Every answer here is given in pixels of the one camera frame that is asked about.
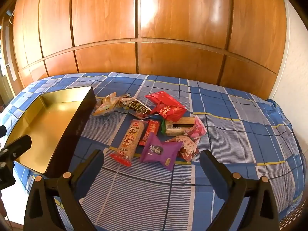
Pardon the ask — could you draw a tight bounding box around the cream orange snack packet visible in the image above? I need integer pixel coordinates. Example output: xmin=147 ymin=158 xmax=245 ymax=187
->
xmin=93 ymin=92 xmax=121 ymax=116

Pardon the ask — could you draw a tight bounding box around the wooden door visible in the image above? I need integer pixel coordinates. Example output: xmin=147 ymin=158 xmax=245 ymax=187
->
xmin=0 ymin=10 xmax=17 ymax=106

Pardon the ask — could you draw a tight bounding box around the woven rattan panel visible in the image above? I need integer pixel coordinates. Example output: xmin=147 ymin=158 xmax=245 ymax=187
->
xmin=279 ymin=197 xmax=305 ymax=231

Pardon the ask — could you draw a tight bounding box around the pink snack packet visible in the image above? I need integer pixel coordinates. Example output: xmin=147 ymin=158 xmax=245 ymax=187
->
xmin=185 ymin=115 xmax=207 ymax=140

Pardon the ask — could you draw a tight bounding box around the wooden wardrobe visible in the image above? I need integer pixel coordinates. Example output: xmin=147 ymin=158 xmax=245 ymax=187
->
xmin=12 ymin=0 xmax=288 ymax=100

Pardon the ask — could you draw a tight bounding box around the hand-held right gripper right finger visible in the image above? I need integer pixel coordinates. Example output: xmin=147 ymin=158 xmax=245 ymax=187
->
xmin=199 ymin=149 xmax=280 ymax=231

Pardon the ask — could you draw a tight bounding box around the gold tin box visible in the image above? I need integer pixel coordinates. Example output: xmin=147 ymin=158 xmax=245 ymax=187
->
xmin=4 ymin=86 xmax=97 ymax=175

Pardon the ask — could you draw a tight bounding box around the blue plaid bedsheet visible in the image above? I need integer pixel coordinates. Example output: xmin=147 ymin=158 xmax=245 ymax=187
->
xmin=0 ymin=72 xmax=306 ymax=231

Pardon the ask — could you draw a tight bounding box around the red gold-print snack packet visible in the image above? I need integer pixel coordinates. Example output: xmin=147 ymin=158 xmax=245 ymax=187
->
xmin=151 ymin=102 xmax=187 ymax=123

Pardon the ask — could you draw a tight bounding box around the purple snack packet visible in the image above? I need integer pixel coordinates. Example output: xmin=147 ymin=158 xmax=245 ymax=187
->
xmin=140 ymin=133 xmax=183 ymax=172

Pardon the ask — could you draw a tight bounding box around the small red bar packet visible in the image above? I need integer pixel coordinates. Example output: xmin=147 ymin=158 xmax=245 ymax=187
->
xmin=139 ymin=120 xmax=161 ymax=147

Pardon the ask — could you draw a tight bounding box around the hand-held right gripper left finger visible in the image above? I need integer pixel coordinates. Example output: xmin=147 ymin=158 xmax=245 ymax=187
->
xmin=23 ymin=149 xmax=105 ymax=231

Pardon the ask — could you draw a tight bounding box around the green-edged cereal bar packet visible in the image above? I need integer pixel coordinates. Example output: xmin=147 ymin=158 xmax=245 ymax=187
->
xmin=162 ymin=117 xmax=196 ymax=137

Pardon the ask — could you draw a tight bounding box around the brown gold-print snack packet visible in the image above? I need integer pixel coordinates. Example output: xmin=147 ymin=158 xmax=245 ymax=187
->
xmin=115 ymin=94 xmax=152 ymax=119

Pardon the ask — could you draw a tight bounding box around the long panda-print cracker packet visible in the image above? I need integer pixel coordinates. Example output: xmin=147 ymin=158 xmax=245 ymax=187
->
xmin=110 ymin=119 xmax=148 ymax=167

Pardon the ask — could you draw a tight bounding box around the plain red snack packet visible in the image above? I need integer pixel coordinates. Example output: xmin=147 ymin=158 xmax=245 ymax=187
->
xmin=145 ymin=91 xmax=180 ymax=109

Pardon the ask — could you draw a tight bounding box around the white red floral snack packet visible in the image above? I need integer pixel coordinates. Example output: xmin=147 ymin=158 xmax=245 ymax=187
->
xmin=165 ymin=135 xmax=200 ymax=162

